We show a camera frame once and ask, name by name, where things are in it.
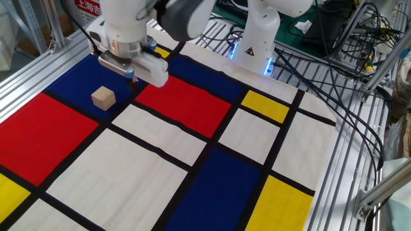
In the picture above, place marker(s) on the silver bar-shaped wrist camera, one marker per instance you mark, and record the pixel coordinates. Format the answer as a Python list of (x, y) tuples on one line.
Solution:
[(115, 64)]

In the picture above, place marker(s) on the small wooden cube block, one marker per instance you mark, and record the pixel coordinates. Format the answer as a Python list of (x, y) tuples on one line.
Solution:
[(102, 99)]

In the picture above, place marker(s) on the aluminium profile beam with bracket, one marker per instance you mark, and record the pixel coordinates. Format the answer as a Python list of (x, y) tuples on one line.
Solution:
[(385, 187)]

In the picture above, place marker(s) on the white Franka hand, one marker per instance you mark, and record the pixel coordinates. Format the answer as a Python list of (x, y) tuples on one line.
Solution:
[(154, 72)]

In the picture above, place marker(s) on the aluminium frame post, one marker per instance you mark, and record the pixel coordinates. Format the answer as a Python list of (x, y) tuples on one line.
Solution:
[(53, 19)]

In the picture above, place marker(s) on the red and white sign carton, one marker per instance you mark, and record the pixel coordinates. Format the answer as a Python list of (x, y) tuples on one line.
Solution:
[(86, 8)]

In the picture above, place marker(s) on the grey perforated shelf upright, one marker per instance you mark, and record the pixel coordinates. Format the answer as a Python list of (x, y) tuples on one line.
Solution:
[(32, 22)]

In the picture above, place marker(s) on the green mat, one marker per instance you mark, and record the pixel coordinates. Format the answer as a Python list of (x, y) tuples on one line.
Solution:
[(289, 35)]

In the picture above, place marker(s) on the black box device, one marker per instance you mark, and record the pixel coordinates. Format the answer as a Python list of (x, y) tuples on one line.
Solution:
[(324, 29)]

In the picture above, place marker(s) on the pale teal plastic sheet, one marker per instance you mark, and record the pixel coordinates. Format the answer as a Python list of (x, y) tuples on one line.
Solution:
[(399, 208)]

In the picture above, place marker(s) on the Mondrian pattern colour-block cloth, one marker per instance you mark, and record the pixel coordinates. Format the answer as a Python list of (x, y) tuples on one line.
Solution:
[(128, 179)]

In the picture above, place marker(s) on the black flat device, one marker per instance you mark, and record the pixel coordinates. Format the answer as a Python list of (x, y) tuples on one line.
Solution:
[(232, 5)]

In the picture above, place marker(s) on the beige bag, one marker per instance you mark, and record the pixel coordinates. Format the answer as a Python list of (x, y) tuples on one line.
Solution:
[(404, 80)]

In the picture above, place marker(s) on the white Franka Panda arm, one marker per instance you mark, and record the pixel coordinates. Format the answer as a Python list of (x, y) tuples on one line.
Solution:
[(260, 32)]

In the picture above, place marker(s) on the crumpled white paper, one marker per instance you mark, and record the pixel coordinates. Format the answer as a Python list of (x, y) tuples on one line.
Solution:
[(303, 26)]

